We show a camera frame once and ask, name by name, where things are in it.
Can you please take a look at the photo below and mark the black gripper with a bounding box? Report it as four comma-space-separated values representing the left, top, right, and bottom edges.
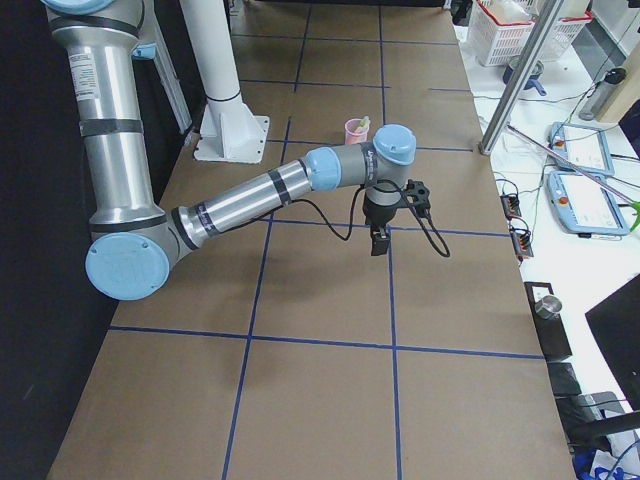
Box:
362, 197, 398, 256

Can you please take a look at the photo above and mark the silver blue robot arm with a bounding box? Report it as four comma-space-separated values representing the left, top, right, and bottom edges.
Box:
46, 1, 417, 300

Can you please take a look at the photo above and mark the pink mesh pen holder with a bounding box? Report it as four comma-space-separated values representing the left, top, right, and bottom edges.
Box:
344, 118, 369, 145

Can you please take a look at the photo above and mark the upper orange terminal block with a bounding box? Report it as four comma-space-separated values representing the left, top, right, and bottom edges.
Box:
500, 193, 521, 219

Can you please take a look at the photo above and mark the orange terminal block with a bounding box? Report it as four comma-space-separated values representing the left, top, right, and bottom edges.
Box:
509, 227, 534, 261
500, 193, 521, 219

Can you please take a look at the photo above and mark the lower orange terminal block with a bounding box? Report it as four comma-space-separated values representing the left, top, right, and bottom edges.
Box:
509, 227, 534, 261

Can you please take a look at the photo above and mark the small steel cup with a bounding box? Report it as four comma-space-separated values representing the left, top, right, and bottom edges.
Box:
534, 295, 563, 320

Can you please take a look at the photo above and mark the black box on desk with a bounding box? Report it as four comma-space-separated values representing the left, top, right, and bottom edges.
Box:
524, 282, 572, 362

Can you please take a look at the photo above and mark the near teach pendant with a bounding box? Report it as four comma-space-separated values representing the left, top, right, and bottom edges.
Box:
546, 171, 630, 237

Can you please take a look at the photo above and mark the teach pendant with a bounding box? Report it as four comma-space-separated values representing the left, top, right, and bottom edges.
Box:
546, 171, 630, 237
548, 122, 615, 177

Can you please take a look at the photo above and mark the far teach pendant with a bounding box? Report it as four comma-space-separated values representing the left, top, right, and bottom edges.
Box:
548, 122, 615, 177

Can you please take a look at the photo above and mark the blue saucepan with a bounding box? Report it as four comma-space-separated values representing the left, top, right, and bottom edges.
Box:
502, 55, 548, 96

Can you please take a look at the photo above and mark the white plastic basket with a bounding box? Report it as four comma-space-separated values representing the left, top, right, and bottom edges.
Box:
540, 0, 593, 61
466, 1, 534, 67

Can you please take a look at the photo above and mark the black monitor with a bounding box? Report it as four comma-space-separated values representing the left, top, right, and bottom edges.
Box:
586, 276, 640, 410

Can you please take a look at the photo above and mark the metal reacher grabber stick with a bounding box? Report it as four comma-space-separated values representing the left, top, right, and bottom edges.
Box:
506, 124, 640, 232

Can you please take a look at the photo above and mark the grey water bottle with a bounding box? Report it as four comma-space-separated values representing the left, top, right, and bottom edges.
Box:
579, 67, 627, 121

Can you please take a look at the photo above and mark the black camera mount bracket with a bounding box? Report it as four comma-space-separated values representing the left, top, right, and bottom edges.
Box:
402, 179, 431, 219

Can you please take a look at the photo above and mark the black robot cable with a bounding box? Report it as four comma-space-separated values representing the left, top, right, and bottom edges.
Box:
294, 180, 452, 259

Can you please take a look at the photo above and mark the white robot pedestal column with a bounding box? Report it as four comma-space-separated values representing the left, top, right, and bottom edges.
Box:
180, 0, 270, 164

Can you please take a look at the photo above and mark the aluminium frame post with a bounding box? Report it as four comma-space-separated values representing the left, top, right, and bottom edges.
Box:
479, 0, 564, 156

